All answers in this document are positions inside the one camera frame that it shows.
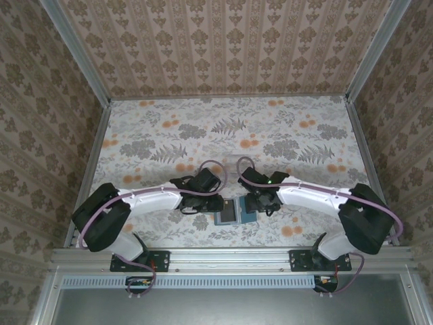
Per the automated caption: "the grey metal panel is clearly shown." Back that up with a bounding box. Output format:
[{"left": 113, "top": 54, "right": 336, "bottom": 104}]
[{"left": 32, "top": 273, "right": 427, "bottom": 325}]

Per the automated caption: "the aluminium mounting rail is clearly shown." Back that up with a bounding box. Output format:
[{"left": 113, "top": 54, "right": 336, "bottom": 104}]
[{"left": 49, "top": 246, "right": 417, "bottom": 274}]

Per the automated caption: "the aluminium frame post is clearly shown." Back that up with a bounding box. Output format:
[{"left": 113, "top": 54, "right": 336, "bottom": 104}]
[
  {"left": 37, "top": 0, "right": 112, "bottom": 108},
  {"left": 344, "top": 0, "right": 413, "bottom": 104}
]

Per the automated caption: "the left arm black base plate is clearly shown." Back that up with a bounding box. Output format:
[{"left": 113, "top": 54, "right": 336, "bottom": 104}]
[{"left": 110, "top": 249, "right": 170, "bottom": 272}]

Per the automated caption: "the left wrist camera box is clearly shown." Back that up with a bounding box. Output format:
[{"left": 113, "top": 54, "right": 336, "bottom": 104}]
[{"left": 187, "top": 167, "right": 221, "bottom": 191}]

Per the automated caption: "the black connector box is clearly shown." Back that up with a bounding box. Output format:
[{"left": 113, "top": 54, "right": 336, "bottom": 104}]
[
  {"left": 124, "top": 276, "right": 155, "bottom": 294},
  {"left": 313, "top": 274, "right": 339, "bottom": 293}
]

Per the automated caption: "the clear acrylic card stand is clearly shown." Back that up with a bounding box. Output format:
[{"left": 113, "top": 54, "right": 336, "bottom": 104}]
[{"left": 225, "top": 154, "right": 253, "bottom": 175}]

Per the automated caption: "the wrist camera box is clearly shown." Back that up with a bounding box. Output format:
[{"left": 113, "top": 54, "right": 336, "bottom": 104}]
[
  {"left": 239, "top": 167, "right": 268, "bottom": 190},
  {"left": 187, "top": 167, "right": 221, "bottom": 191}
]

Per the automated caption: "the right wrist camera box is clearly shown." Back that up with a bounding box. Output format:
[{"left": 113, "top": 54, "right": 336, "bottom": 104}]
[{"left": 239, "top": 167, "right": 268, "bottom": 190}]

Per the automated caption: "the slotted grey cable duct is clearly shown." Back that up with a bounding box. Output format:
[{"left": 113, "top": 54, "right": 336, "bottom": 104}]
[{"left": 62, "top": 274, "right": 317, "bottom": 289}]

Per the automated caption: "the teal card holder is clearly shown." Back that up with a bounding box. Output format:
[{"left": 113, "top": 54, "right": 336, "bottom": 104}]
[{"left": 214, "top": 196, "right": 258, "bottom": 226}]

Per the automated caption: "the floral table covering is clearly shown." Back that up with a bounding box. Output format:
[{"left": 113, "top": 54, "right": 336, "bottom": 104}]
[{"left": 72, "top": 95, "right": 393, "bottom": 248}]

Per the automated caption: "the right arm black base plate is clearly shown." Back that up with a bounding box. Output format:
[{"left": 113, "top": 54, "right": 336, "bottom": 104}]
[{"left": 290, "top": 249, "right": 352, "bottom": 272}]

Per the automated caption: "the aluminium table side rail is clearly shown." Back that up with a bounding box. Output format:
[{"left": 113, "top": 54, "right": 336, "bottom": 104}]
[
  {"left": 63, "top": 100, "right": 113, "bottom": 250},
  {"left": 344, "top": 100, "right": 401, "bottom": 246}
]

